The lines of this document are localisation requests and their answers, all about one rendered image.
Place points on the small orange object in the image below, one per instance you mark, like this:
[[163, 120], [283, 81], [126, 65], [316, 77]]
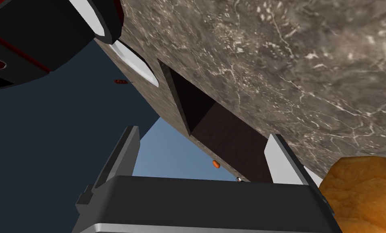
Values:
[[216, 164]]

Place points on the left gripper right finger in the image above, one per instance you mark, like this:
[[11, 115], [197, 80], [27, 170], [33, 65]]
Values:
[[278, 165]]

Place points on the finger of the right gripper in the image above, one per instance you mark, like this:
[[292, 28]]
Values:
[[134, 61]]

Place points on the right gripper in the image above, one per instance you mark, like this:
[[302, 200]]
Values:
[[34, 35]]

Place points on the small red object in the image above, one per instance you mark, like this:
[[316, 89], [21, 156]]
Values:
[[121, 81]]

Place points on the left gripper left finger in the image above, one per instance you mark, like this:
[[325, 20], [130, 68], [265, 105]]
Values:
[[124, 152]]

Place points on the golden brown bread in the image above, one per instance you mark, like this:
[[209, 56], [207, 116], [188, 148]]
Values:
[[364, 197]]

